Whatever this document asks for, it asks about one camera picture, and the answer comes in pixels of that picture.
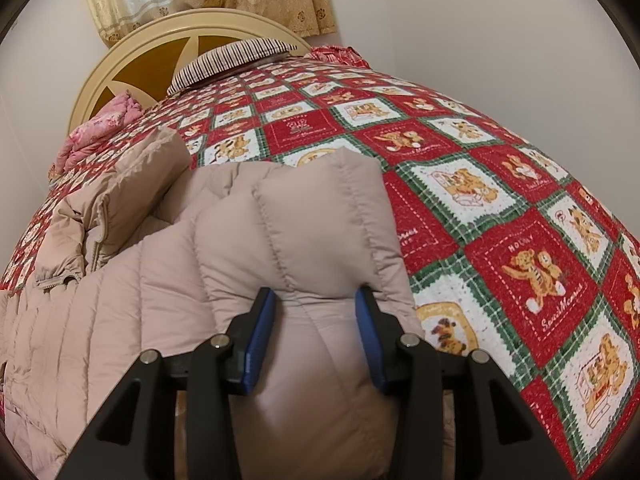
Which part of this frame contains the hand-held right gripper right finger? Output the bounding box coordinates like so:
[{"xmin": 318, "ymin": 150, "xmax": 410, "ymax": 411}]
[{"xmin": 354, "ymin": 286, "xmax": 586, "ymax": 480}]

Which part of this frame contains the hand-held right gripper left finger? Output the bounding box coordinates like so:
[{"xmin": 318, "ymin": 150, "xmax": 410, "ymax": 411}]
[{"xmin": 55, "ymin": 287, "xmax": 277, "ymax": 480}]

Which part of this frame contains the beige quilted down jacket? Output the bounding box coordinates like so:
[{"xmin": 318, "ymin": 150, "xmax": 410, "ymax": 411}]
[{"xmin": 0, "ymin": 127, "xmax": 426, "ymax": 480}]

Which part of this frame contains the red patchwork bear print blanket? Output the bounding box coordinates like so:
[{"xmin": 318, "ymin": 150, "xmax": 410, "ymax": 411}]
[{"xmin": 0, "ymin": 46, "xmax": 640, "ymax": 480}]

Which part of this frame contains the pink floral quilt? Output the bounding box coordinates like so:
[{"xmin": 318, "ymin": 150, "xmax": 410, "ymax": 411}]
[{"xmin": 52, "ymin": 91, "xmax": 146, "ymax": 173}]

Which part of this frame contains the striped pillow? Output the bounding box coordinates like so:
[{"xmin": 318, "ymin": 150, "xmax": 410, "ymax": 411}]
[{"xmin": 166, "ymin": 37, "xmax": 298, "ymax": 97}]

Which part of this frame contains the round beige basket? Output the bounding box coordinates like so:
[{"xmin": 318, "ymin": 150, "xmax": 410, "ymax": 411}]
[{"xmin": 67, "ymin": 8, "xmax": 312, "ymax": 133}]

